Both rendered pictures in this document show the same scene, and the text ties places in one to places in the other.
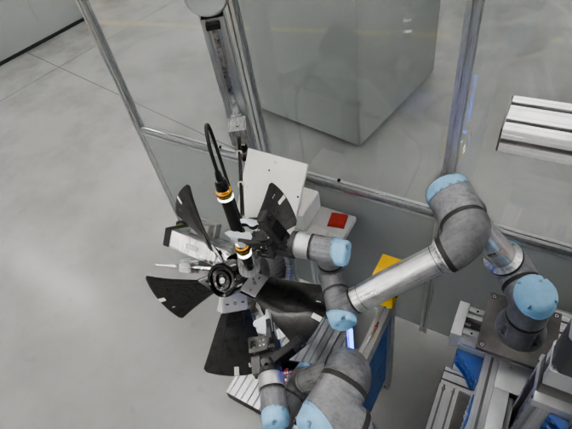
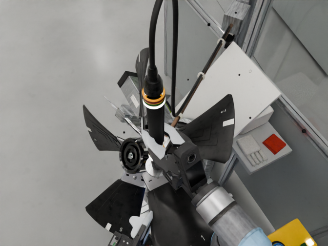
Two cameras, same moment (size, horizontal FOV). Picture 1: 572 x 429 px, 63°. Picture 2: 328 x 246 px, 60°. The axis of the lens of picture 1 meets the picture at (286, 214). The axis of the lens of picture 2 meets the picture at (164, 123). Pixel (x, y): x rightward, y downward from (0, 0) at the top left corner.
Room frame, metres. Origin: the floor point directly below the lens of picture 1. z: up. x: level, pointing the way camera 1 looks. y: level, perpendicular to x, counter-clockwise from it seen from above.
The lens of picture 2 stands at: (0.64, 0.00, 2.07)
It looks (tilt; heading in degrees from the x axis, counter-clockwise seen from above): 59 degrees down; 24
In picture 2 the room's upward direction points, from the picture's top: straight up
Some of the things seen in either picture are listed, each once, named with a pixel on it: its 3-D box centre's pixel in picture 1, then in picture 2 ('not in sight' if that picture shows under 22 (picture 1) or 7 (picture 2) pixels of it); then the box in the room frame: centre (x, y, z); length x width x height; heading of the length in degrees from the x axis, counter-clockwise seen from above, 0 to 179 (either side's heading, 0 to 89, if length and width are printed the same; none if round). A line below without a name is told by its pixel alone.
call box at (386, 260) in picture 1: (387, 282); (283, 245); (0.94, -0.31, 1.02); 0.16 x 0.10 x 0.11; 142
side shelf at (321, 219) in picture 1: (310, 225); (248, 132); (1.43, -0.10, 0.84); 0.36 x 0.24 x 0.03; 52
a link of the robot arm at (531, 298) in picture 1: (531, 300); not in sight; (0.65, -0.66, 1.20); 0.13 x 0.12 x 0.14; 178
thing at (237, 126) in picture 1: (238, 129); (236, 16); (1.55, 0.12, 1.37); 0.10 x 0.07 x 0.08; 177
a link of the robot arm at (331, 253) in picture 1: (329, 250); (240, 235); (0.80, -0.10, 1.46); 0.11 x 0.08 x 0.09; 62
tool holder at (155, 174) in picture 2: (246, 257); (158, 157); (0.94, 0.15, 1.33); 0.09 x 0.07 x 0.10; 177
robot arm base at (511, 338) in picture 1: (523, 322); not in sight; (0.65, -0.66, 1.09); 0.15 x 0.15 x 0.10
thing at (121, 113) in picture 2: (186, 267); (122, 114); (1.15, 0.42, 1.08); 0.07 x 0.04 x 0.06; 62
